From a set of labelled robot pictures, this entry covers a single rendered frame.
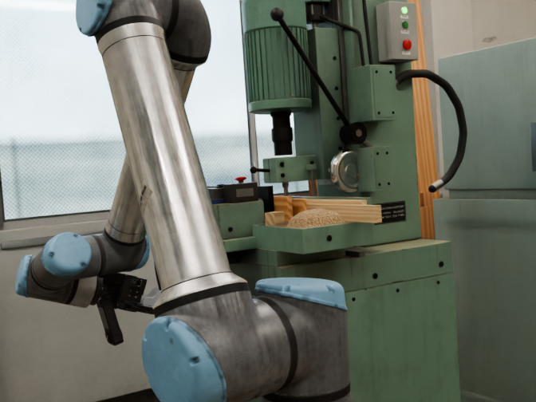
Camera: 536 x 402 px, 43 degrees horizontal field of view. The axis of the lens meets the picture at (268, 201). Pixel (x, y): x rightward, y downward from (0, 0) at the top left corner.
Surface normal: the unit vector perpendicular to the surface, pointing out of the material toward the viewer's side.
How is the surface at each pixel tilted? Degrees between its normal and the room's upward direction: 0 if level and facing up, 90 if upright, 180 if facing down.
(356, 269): 90
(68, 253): 66
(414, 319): 90
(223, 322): 70
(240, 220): 90
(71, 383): 90
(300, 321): 55
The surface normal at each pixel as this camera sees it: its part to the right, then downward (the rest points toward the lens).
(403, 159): 0.51, 0.01
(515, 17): -0.83, 0.08
